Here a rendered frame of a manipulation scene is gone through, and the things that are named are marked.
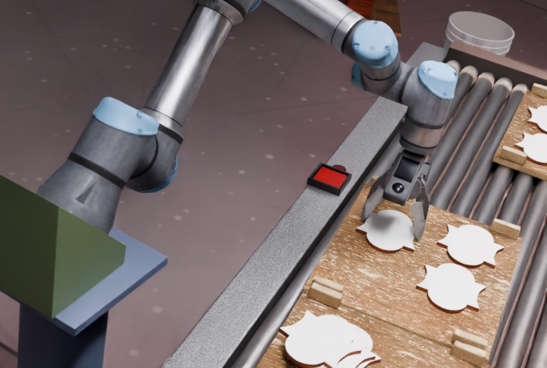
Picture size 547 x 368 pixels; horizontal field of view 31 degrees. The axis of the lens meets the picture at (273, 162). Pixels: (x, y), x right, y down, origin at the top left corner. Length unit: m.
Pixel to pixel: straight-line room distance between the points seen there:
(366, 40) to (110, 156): 0.50
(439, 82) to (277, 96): 2.54
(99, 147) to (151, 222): 1.68
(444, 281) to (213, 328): 0.46
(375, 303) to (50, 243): 0.59
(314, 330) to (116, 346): 1.37
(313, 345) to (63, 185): 0.52
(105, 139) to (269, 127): 2.35
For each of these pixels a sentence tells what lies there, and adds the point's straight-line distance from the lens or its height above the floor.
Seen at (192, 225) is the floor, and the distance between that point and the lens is 3.46.
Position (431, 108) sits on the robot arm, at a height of 1.23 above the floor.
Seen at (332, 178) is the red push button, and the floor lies 0.93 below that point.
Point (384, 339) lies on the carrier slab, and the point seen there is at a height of 0.94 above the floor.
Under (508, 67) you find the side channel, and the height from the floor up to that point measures 0.95.
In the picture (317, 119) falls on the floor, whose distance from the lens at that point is 4.22.
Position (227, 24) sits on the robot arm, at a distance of 2.00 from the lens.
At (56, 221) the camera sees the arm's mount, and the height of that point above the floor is 1.08.
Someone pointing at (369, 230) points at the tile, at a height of 0.95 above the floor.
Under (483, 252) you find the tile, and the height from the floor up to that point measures 0.95.
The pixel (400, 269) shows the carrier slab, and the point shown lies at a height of 0.94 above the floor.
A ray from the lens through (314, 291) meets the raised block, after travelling 1.77.
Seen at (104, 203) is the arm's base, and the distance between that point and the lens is 1.78.
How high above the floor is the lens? 2.08
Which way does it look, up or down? 33 degrees down
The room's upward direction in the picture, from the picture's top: 12 degrees clockwise
